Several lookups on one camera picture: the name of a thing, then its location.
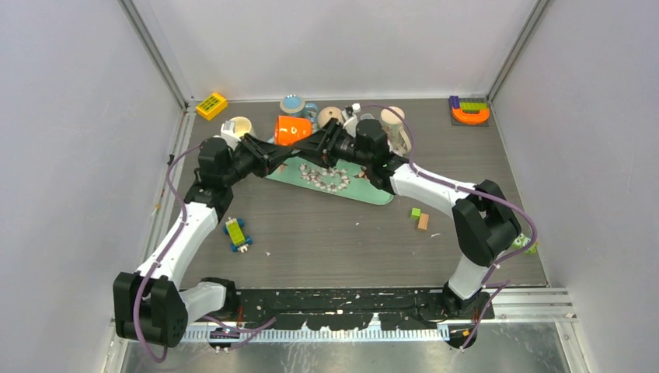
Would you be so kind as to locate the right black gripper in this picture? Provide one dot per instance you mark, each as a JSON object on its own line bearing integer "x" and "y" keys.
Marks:
{"x": 317, "y": 148}

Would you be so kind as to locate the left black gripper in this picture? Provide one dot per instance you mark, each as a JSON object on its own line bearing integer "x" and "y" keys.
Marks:
{"x": 266, "y": 157}

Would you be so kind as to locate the orange mug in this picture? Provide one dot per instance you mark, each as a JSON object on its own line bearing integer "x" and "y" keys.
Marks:
{"x": 289, "y": 130}

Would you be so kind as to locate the cream plain mug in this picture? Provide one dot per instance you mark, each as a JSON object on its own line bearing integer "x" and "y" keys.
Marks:
{"x": 238, "y": 127}

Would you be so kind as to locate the tall floral mug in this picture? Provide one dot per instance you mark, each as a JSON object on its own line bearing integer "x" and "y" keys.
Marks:
{"x": 393, "y": 127}

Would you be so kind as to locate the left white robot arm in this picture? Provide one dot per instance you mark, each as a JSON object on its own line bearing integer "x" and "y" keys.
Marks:
{"x": 149, "y": 304}

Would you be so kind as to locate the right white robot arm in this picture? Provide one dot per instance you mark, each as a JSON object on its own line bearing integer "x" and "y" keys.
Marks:
{"x": 485, "y": 223}

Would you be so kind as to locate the blue mug behind tray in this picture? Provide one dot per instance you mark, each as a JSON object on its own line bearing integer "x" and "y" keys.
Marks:
{"x": 296, "y": 106}

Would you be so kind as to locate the beige teapot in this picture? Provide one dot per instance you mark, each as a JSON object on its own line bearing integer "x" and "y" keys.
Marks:
{"x": 327, "y": 114}

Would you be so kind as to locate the green floral tray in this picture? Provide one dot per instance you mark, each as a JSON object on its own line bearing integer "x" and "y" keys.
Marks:
{"x": 345, "y": 179}

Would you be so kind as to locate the yellow toy block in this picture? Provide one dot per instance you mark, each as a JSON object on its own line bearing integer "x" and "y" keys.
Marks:
{"x": 210, "y": 107}

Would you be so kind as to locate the toy brick car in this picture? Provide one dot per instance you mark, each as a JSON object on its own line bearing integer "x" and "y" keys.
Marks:
{"x": 240, "y": 241}

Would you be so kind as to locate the green cube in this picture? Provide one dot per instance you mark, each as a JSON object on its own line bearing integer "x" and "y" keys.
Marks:
{"x": 415, "y": 213}

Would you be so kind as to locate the wooden block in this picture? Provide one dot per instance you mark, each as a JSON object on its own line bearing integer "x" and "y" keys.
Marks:
{"x": 422, "y": 222}

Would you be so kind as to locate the orange and green toy stack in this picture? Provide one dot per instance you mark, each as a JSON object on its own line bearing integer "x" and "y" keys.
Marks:
{"x": 472, "y": 111}

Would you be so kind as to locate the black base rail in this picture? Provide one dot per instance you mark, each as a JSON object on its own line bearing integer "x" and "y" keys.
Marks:
{"x": 349, "y": 308}

